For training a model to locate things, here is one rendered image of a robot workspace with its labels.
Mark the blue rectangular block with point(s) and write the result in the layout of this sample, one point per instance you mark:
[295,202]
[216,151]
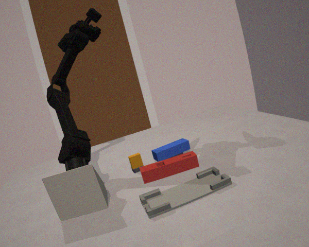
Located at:
[170,150]

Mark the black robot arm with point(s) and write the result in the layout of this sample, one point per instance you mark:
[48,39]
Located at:
[76,148]

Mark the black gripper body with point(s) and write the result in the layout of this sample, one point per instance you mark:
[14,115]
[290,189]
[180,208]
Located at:
[93,15]

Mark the orange rectangular block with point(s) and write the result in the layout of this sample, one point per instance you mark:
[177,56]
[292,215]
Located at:
[135,160]

